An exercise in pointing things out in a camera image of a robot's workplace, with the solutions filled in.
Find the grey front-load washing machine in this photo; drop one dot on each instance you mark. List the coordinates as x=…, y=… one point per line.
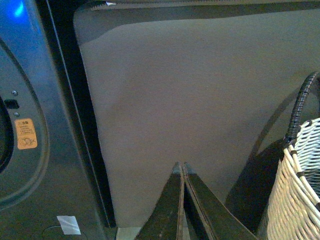
x=58, y=177

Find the orange warning sticker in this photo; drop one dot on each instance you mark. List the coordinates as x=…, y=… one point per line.
x=26, y=134

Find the grey draped fabric cover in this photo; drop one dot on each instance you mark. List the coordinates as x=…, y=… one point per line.
x=209, y=92

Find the white tape patch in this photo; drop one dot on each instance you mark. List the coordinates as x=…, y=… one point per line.
x=69, y=225

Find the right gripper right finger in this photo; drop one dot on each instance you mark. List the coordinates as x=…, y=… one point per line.
x=207, y=217

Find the white woven laundry basket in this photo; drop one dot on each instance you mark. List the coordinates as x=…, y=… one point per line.
x=293, y=208

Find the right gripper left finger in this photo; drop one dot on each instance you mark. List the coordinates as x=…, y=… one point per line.
x=166, y=220

